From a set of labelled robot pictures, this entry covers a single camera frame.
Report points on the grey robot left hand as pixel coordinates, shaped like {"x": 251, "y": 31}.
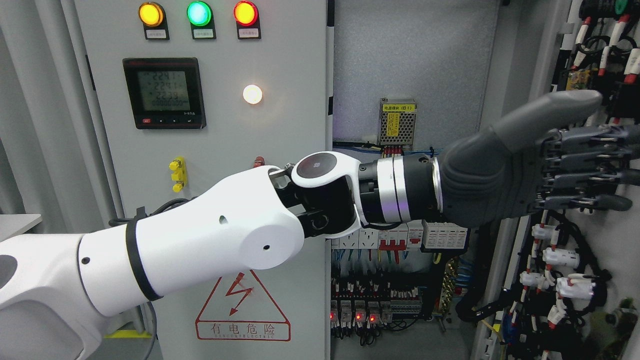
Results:
{"x": 534, "y": 158}

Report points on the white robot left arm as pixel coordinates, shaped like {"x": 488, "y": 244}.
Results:
{"x": 59, "y": 291}

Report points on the red indicator lamp left door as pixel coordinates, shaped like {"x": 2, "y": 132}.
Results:
{"x": 246, "y": 16}

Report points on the green indicator lamp left door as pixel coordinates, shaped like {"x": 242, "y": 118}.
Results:
{"x": 201, "y": 19}

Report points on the yellow indicator lamp left door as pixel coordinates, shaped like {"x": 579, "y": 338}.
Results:
{"x": 154, "y": 21}

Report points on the black surge protector module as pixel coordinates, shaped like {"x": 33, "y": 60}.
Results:
{"x": 443, "y": 236}

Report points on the white circuit breaker row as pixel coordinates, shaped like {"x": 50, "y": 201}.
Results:
{"x": 405, "y": 237}

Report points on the metal mesh power supply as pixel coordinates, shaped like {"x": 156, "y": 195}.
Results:
{"x": 397, "y": 122}

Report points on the lower relay terminal row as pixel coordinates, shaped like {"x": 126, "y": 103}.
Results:
{"x": 376, "y": 301}

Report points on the white indicator lamp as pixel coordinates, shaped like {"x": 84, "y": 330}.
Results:
{"x": 252, "y": 94}

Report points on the red electric hazard warning sticker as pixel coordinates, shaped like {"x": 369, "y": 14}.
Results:
{"x": 240, "y": 308}

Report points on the black digital power meter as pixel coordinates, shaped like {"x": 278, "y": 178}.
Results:
{"x": 165, "y": 93}

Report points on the grey curtain left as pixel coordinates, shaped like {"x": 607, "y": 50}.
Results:
{"x": 55, "y": 158}

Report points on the white table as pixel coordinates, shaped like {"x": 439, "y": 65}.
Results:
{"x": 12, "y": 225}

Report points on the red terminal post block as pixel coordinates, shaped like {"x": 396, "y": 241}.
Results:
{"x": 259, "y": 161}

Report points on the yellow terminal post block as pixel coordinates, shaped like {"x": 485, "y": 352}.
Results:
{"x": 177, "y": 166}

